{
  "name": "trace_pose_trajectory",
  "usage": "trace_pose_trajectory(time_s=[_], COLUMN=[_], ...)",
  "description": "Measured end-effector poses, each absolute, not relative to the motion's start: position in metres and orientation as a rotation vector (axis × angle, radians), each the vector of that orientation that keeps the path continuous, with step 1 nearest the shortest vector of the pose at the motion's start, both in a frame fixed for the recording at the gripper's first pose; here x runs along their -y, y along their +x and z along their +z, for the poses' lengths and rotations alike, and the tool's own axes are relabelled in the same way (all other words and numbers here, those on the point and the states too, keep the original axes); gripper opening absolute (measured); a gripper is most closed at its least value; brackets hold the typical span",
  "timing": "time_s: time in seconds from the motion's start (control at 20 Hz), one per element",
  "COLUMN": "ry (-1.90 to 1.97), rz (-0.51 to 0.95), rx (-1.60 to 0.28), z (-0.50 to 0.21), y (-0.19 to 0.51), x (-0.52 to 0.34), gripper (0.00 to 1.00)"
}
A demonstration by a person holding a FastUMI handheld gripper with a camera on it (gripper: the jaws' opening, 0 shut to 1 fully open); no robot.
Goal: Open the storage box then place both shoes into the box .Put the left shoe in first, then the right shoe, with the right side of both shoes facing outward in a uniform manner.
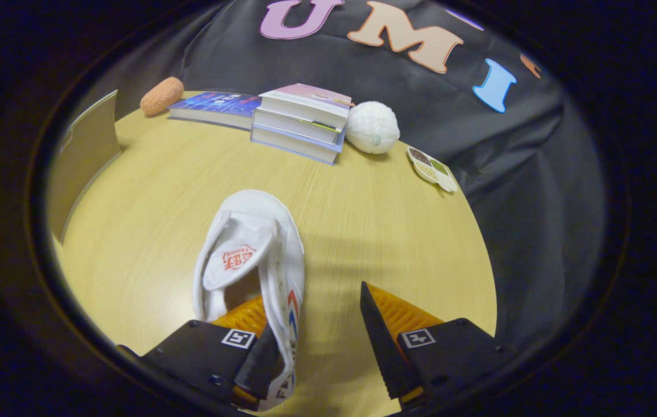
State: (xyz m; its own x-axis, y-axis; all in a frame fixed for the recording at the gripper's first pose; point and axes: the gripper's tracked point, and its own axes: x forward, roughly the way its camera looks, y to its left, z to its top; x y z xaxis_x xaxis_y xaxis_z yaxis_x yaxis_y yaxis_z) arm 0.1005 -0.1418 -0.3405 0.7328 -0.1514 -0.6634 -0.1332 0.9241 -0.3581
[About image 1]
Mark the blue cover book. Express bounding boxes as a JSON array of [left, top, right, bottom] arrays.
[[168, 91, 262, 131]]

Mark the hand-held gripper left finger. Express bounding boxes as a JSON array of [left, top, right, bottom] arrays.
[[117, 295, 285, 413]]

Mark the white knitted ball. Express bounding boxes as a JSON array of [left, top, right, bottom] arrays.
[[345, 101, 401, 155]]

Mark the pink cover book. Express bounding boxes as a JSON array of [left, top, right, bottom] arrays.
[[259, 83, 353, 130]]

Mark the orange knitted ball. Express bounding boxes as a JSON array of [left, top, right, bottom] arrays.
[[140, 76, 185, 117]]

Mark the white canvas shoe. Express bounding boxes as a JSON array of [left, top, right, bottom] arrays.
[[192, 189, 306, 412]]

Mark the white thick book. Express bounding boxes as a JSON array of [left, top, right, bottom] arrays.
[[251, 108, 345, 145]]

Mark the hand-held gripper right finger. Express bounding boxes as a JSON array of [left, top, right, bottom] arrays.
[[360, 281, 511, 412]]

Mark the beige fabric storage box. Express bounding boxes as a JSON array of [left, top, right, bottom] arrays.
[[47, 90, 122, 244]]

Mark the small white sectioned tray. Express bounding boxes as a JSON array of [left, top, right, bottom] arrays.
[[406, 146, 458, 194]]

